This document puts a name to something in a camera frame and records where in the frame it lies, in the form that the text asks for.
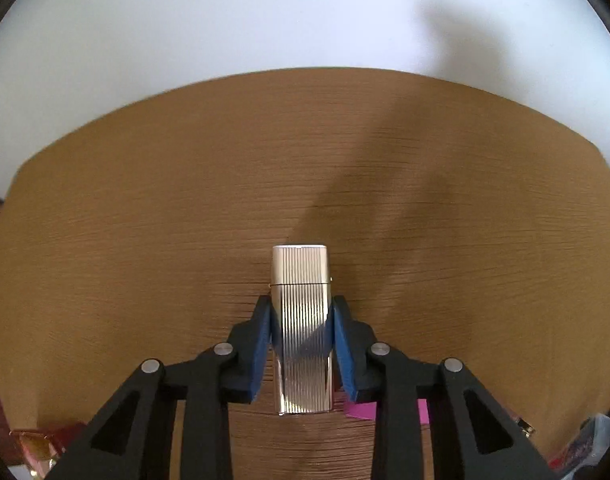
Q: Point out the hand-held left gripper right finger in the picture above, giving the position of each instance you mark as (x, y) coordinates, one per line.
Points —
(344, 350)

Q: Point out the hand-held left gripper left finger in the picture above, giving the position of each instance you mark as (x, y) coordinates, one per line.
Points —
(257, 350)

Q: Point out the silver ribbed lighter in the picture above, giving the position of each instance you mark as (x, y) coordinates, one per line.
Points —
(300, 280)

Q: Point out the red tin box gold inside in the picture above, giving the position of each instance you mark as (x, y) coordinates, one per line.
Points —
(35, 447)

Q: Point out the small pink block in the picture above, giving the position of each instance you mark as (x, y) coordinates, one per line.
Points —
(360, 411)

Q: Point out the brown tablecloth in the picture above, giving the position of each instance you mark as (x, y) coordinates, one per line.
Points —
(185, 210)

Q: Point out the clear plastic packet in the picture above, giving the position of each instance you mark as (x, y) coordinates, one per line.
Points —
(585, 442)

